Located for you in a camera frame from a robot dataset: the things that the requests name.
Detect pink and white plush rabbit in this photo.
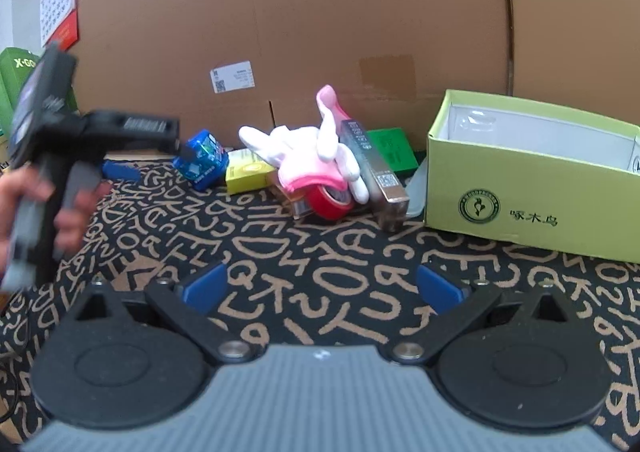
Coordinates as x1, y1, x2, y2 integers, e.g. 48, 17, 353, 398
238, 84, 371, 206

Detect green printed carton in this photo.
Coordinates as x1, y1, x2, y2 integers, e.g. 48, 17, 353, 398
0, 47, 79, 134

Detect red tape roll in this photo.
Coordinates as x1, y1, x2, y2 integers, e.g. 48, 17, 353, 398
292, 182, 354, 222

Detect small yellow box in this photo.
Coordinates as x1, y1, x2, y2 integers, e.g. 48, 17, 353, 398
224, 148, 279, 196

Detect yellow-green cardboard box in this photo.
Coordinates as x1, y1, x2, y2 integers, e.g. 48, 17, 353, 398
423, 89, 640, 264

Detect large brown cardboard box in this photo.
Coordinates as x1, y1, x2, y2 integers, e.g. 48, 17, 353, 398
70, 0, 640, 155

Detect small green box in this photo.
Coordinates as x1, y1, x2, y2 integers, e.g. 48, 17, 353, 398
366, 127, 420, 178

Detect small blue box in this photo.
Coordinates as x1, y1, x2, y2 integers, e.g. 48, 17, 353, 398
172, 129, 230, 192

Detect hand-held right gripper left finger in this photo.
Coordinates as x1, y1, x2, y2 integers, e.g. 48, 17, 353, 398
65, 261, 253, 366

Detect long metallic grey box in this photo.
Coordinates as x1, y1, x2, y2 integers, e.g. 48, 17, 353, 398
339, 117, 411, 232

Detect black letter-printed cloth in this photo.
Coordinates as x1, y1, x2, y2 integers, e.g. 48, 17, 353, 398
0, 147, 640, 452

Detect person's left hand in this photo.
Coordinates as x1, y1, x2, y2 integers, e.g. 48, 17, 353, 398
0, 166, 114, 272

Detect white shipping label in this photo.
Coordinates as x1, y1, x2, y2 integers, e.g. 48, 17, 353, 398
209, 63, 257, 94

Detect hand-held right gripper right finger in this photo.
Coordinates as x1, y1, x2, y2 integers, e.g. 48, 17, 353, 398
390, 263, 576, 366

